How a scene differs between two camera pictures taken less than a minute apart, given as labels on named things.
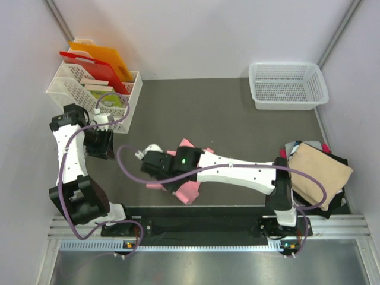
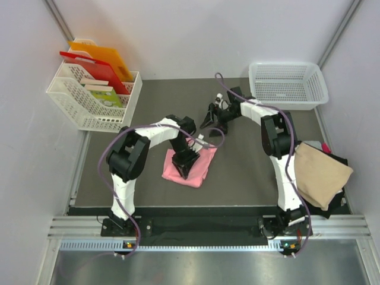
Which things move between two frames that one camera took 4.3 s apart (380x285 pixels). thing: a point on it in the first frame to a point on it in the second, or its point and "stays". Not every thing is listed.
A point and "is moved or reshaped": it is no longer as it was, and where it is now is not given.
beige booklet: (96, 85) stays
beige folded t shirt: (335, 174) stays
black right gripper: (171, 187) to (209, 117)
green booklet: (108, 97) stays
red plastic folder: (100, 70) stays
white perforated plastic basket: (287, 85) stays
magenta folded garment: (325, 146) stays
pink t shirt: (189, 192) is moved or reshaped
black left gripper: (105, 149) to (184, 164)
